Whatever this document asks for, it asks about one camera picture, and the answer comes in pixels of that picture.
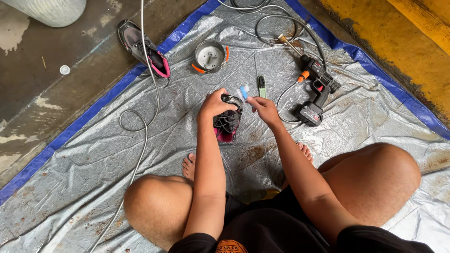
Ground person's right leg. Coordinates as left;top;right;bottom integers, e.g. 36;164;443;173
281;142;422;227

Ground person's left hand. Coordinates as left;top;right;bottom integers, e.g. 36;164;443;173
198;88;238;122

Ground person's left leg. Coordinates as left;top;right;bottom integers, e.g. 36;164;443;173
123;153;197;252

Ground person's right hand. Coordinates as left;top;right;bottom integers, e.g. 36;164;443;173
246;96;282;128

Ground person's black shirt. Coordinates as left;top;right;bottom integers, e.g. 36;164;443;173
168;225;436;253

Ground grey water hose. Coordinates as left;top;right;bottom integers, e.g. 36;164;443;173
217;0;328;124

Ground silver tarp with blue edge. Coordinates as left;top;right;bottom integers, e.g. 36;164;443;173
0;0;450;253

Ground person's black shorts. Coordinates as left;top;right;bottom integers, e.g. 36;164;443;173
218;186;340;253

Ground grey ribbed cylinder container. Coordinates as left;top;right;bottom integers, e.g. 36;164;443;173
0;0;87;28

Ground metal pot with orange handles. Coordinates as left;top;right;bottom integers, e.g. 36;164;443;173
191;40;230;74

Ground black and pink sneaker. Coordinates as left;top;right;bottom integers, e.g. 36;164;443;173
213;94;244;144
117;19;171;79

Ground yellow painted step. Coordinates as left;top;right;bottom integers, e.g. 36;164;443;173
316;0;450;127

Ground blue toothbrush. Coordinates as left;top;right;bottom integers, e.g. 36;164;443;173
236;84;254;108

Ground black cordless pressure washer gun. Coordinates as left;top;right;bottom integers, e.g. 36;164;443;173
278;33;342;128

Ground grey cable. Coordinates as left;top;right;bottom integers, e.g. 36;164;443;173
84;0;161;253

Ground person's leg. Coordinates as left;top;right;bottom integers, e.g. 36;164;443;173
281;142;422;227
123;153;197;252

